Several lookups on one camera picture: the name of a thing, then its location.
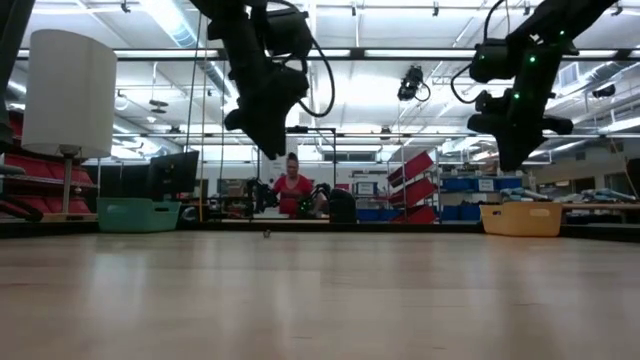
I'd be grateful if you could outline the white air vent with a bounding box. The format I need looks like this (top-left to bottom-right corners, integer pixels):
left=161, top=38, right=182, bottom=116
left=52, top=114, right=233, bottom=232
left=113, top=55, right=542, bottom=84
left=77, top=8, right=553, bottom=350
left=558, top=61, right=581, bottom=89

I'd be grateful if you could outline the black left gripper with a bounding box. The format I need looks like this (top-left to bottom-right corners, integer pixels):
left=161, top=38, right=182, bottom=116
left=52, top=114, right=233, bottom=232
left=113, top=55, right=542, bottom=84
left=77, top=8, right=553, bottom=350
left=224, top=64, right=311, bottom=160

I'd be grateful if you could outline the black aluminium table frame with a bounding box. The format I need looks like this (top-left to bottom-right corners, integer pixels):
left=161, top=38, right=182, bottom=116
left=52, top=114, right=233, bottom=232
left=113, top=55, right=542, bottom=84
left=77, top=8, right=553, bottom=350
left=0, top=218, right=640, bottom=240

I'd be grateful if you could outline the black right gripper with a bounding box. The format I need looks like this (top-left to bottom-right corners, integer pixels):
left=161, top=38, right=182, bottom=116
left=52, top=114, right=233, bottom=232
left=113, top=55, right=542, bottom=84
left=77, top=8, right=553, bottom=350
left=467, top=69, right=575, bottom=172

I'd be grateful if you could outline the black ceiling light rail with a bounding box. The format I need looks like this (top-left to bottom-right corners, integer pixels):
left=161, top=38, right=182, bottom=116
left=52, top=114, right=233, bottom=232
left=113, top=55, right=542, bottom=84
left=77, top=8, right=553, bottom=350
left=14, top=47, right=640, bottom=63
left=112, top=130, right=640, bottom=141

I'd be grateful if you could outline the silver ceiling duct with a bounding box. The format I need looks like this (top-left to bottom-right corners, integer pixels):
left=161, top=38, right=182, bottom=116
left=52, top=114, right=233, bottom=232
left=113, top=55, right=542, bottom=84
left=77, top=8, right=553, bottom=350
left=544, top=59, right=640, bottom=135

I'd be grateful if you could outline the red storage shelf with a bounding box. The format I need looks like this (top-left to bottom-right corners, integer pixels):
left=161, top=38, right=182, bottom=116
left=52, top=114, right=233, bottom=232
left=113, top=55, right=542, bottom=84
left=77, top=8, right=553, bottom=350
left=0, top=108, right=97, bottom=221

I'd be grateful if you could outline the yellow plastic bin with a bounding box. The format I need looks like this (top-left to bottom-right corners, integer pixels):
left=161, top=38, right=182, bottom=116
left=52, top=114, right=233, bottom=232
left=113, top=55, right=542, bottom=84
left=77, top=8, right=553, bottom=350
left=479, top=201, right=566, bottom=238

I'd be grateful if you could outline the grey blue machine part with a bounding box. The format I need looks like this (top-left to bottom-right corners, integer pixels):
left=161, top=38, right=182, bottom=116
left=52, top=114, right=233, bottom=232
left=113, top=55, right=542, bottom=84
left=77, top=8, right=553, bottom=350
left=579, top=187, right=639, bottom=204
left=499, top=186, right=551, bottom=204

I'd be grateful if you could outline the person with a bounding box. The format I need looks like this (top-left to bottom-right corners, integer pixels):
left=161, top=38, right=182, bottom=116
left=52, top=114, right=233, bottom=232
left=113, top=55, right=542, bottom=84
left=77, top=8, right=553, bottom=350
left=272, top=152, right=330, bottom=220

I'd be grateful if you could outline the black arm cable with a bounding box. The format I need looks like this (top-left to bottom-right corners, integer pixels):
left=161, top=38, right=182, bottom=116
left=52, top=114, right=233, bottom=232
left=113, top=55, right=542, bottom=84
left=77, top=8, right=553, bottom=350
left=449, top=62, right=484, bottom=105
left=297, top=37, right=336, bottom=120

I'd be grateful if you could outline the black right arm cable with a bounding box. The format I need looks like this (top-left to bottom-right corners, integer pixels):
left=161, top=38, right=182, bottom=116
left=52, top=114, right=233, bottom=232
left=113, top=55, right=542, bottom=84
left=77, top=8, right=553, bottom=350
left=449, top=62, right=484, bottom=105

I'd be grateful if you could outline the wooden workbench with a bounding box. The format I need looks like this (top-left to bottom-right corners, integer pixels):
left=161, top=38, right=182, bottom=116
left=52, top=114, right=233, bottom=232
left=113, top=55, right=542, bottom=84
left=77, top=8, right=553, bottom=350
left=562, top=201, right=640, bottom=212

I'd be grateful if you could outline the black monitor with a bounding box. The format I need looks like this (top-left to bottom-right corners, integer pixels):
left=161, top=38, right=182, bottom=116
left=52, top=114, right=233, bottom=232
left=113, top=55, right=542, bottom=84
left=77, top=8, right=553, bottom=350
left=146, top=150, right=201, bottom=203

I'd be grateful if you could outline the white table lamp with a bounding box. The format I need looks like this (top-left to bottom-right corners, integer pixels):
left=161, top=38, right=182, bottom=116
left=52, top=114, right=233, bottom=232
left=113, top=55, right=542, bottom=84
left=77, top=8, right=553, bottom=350
left=20, top=28, right=118, bottom=223

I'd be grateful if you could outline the black chair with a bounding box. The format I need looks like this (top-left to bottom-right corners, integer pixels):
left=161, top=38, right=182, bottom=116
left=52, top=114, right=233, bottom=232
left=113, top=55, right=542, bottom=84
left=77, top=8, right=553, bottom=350
left=0, top=163, right=46, bottom=224

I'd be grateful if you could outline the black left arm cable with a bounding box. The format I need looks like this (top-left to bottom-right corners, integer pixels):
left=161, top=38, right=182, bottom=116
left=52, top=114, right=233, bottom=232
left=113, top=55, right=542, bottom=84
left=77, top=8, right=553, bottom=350
left=297, top=37, right=336, bottom=120

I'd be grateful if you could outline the red bin rack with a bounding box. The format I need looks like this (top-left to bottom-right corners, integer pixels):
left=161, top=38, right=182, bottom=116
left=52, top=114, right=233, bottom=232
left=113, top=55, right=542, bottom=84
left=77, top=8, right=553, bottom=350
left=387, top=149, right=439, bottom=225

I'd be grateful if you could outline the brown cardboard box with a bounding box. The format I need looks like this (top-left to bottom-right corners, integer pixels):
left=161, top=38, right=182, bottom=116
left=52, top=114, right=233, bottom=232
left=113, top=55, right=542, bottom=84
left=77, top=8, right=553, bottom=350
left=218, top=178, right=250, bottom=199

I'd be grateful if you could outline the blue bin shelf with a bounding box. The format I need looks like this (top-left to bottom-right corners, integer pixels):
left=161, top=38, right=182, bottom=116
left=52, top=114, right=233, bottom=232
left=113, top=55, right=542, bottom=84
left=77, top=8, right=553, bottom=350
left=439, top=175, right=525, bottom=222

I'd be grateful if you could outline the green plastic bin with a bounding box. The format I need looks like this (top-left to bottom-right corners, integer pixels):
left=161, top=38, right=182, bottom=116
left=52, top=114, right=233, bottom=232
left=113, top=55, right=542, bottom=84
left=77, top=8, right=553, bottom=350
left=96, top=198, right=184, bottom=234

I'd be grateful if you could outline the black ceiling camera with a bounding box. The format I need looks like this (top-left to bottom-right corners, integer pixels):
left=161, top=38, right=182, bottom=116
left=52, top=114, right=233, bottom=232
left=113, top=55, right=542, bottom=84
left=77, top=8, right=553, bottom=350
left=397, top=64, right=432, bottom=104

